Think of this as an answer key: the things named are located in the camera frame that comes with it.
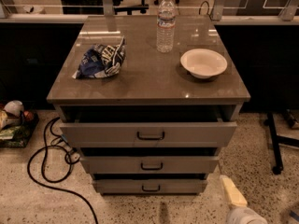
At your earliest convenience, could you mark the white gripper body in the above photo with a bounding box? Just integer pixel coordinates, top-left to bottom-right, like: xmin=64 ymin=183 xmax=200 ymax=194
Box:
xmin=226 ymin=207 xmax=268 ymax=224

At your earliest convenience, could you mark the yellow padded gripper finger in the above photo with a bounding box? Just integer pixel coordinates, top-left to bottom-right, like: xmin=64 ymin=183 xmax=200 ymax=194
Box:
xmin=220 ymin=175 xmax=248 ymax=207

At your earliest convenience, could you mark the grey drawer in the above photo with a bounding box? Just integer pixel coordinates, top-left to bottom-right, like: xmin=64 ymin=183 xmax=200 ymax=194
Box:
xmin=93 ymin=174 xmax=207 ymax=195
xmin=61 ymin=105 xmax=236 ymax=147
xmin=81 ymin=147 xmax=219 ymax=174

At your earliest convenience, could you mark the grey drawer cabinet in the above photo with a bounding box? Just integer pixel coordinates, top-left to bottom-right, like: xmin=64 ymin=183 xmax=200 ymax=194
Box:
xmin=46 ymin=14 xmax=251 ymax=196

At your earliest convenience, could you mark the grey bottom drawer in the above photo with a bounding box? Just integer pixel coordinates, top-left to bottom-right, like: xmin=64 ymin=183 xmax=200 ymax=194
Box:
xmin=93 ymin=174 xmax=207 ymax=195

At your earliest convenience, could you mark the grey top drawer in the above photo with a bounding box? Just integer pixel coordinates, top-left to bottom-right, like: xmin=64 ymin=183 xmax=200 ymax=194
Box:
xmin=61 ymin=105 xmax=236 ymax=147

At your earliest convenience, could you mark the black stand leg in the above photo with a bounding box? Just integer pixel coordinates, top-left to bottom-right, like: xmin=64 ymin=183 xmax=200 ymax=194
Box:
xmin=264 ymin=112 xmax=299 ymax=175

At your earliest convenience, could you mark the white bowl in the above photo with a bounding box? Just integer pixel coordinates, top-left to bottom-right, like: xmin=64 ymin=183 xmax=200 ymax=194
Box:
xmin=180 ymin=49 xmax=227 ymax=79

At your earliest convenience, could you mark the blue crumpled chip bag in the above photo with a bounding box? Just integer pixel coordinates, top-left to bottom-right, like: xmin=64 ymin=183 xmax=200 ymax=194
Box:
xmin=72 ymin=37 xmax=126 ymax=79

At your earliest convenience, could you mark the clear plastic water bottle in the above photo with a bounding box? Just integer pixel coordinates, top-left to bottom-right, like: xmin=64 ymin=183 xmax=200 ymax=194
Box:
xmin=156 ymin=0 xmax=176 ymax=53

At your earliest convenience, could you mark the pile of toy items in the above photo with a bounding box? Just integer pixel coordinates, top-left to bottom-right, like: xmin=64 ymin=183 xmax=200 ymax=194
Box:
xmin=0 ymin=100 xmax=39 ymax=148

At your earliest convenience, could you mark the black floor cable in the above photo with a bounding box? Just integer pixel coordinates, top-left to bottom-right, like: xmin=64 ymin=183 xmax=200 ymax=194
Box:
xmin=26 ymin=117 xmax=99 ymax=224

